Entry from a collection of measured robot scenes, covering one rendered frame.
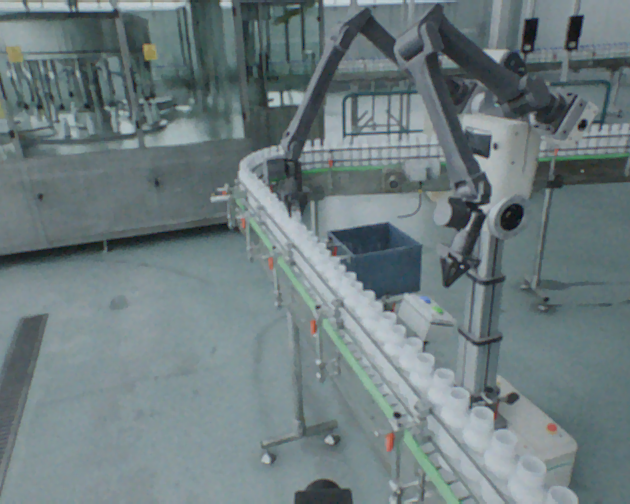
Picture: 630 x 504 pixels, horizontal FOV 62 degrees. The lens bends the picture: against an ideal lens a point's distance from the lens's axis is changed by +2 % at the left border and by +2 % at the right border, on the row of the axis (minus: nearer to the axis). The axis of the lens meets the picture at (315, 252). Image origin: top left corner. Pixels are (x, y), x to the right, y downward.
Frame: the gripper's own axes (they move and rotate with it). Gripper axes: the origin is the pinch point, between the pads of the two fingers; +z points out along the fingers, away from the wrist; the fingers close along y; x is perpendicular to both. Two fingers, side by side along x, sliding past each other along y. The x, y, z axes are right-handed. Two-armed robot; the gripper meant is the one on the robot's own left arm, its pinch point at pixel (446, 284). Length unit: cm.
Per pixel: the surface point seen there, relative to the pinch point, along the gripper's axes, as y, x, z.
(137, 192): -365, -48, 85
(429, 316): 2.7, -3.6, 8.2
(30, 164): -365, -129, 80
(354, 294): -10.6, -18.1, 10.7
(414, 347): 19.1, -17.7, 8.9
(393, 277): -74, 35, 25
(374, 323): 1.7, -17.5, 12.6
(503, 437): 45.9, -15.8, 9.7
